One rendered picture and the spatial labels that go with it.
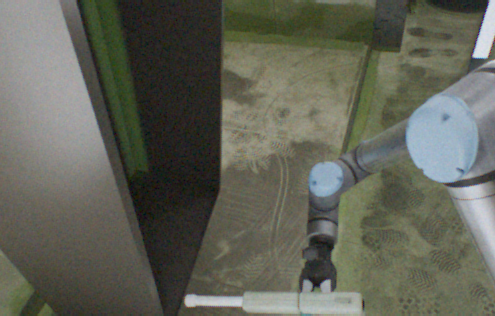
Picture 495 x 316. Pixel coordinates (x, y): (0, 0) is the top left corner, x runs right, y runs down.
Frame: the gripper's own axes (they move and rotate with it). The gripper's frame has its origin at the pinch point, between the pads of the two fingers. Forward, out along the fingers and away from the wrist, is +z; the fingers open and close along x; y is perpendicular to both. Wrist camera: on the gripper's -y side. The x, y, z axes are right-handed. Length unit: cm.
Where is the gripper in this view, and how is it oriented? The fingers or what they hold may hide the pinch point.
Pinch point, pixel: (315, 310)
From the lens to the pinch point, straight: 115.4
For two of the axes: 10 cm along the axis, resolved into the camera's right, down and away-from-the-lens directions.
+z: -1.5, 7.8, -6.0
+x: -9.3, 1.0, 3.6
